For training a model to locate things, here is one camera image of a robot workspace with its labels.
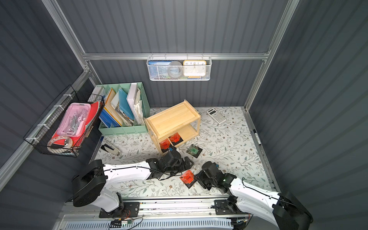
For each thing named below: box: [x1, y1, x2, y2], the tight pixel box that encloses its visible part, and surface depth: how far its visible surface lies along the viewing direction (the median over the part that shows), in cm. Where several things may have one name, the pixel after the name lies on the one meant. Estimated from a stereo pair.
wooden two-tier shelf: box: [144, 99, 201, 156], surface depth 89 cm
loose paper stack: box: [133, 88, 144, 119], surface depth 93 cm
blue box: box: [148, 60, 173, 79], surface depth 90 cm
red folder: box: [53, 139, 66, 146], surface depth 68 cm
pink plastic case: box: [56, 102, 92, 138], surface depth 74 cm
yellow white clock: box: [183, 59, 207, 77], surface depth 90 cm
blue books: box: [98, 106, 122, 128], surface depth 99 cm
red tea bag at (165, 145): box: [159, 138, 171, 153], surface depth 98 cm
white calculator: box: [206, 108, 227, 125], surface depth 117 cm
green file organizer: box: [91, 81, 151, 136], surface depth 99 cm
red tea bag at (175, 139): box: [168, 132, 184, 146], surface depth 101 cm
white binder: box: [126, 82, 138, 119], surface depth 96 cm
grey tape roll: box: [167, 60, 184, 79], surface depth 89 cm
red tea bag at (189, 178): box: [179, 169, 197, 189], surface depth 85 cm
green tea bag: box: [185, 143, 203, 159], surface depth 98 cm
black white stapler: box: [100, 142, 121, 156], surface depth 96 cm
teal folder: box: [118, 87, 135, 121], surface depth 96 cm
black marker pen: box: [253, 128, 262, 146], surface depth 109 cm
